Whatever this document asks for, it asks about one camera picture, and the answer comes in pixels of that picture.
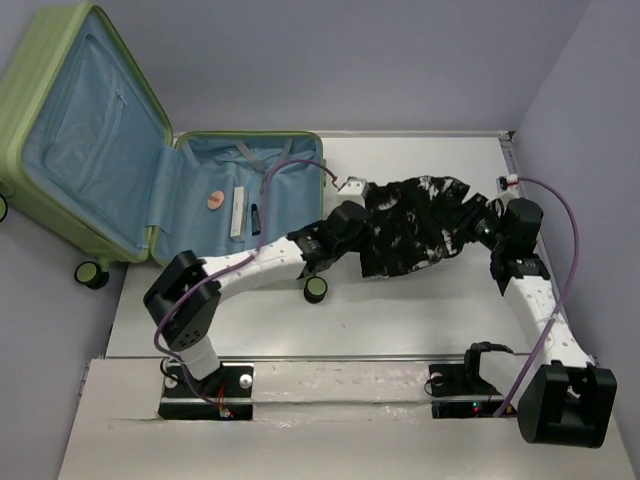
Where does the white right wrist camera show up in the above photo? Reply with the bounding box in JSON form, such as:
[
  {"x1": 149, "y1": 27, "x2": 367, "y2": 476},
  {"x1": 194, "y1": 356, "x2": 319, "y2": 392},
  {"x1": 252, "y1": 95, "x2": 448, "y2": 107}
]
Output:
[{"x1": 496, "y1": 174, "x2": 519, "y2": 193}]

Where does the green hard-shell suitcase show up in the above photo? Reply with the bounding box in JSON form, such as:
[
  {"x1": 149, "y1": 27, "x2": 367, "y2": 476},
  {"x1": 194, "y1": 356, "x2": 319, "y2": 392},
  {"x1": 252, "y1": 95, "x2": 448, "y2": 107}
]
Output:
[{"x1": 1, "y1": 2, "x2": 326, "y2": 289}]

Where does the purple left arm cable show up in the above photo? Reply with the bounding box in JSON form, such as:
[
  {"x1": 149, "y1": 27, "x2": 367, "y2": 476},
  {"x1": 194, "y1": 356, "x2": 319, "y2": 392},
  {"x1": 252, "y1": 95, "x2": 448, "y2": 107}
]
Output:
[{"x1": 152, "y1": 158, "x2": 341, "y2": 406}]

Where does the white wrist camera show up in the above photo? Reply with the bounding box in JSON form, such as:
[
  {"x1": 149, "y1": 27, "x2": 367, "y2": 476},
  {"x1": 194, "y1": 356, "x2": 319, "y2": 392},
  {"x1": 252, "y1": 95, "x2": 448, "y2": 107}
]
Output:
[
  {"x1": 496, "y1": 174, "x2": 519, "y2": 193},
  {"x1": 336, "y1": 177, "x2": 369, "y2": 203}
]

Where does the black white patterned garment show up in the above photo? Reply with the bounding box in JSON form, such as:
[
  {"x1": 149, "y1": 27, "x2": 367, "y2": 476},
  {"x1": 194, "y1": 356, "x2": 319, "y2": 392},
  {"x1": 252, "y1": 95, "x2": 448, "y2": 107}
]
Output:
[{"x1": 360, "y1": 175, "x2": 470, "y2": 278}]

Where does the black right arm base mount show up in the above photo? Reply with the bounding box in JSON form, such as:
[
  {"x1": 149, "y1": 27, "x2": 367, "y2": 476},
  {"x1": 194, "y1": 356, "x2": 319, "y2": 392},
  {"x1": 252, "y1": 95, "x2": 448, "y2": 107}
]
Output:
[{"x1": 423, "y1": 341, "x2": 519, "y2": 419}]

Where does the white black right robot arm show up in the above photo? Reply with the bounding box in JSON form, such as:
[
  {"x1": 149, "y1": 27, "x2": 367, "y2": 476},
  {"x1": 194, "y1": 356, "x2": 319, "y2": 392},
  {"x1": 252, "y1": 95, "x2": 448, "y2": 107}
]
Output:
[{"x1": 460, "y1": 198, "x2": 617, "y2": 448}]

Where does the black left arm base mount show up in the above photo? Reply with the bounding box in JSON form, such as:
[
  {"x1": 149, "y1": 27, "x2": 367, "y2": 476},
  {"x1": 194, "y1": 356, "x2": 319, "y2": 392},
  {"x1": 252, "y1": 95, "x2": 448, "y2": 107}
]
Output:
[{"x1": 157, "y1": 359, "x2": 255, "y2": 422}]

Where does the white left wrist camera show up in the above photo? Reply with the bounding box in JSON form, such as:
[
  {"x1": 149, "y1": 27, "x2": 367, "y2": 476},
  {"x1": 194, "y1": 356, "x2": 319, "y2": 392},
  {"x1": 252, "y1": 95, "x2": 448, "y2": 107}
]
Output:
[{"x1": 336, "y1": 177, "x2": 369, "y2": 203}]

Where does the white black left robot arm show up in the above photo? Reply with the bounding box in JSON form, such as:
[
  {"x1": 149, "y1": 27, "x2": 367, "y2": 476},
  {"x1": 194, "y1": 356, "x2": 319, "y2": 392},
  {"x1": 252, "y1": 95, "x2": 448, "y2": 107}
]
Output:
[{"x1": 143, "y1": 200, "x2": 369, "y2": 403}]

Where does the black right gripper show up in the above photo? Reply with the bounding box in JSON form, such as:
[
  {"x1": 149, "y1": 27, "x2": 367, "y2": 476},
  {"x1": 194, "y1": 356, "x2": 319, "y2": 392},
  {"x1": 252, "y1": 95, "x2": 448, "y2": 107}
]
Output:
[{"x1": 430, "y1": 192, "x2": 507, "y2": 252}]

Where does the small black tube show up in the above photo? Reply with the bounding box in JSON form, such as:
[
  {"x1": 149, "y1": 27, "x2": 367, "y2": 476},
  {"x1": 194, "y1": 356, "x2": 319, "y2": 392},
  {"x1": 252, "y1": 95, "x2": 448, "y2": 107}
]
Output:
[{"x1": 250, "y1": 204, "x2": 261, "y2": 236}]

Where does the round pink powder puff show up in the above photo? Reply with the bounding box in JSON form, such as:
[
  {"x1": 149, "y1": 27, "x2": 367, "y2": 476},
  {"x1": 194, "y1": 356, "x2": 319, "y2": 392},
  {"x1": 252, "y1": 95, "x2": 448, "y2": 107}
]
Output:
[{"x1": 206, "y1": 190, "x2": 225, "y2": 211}]

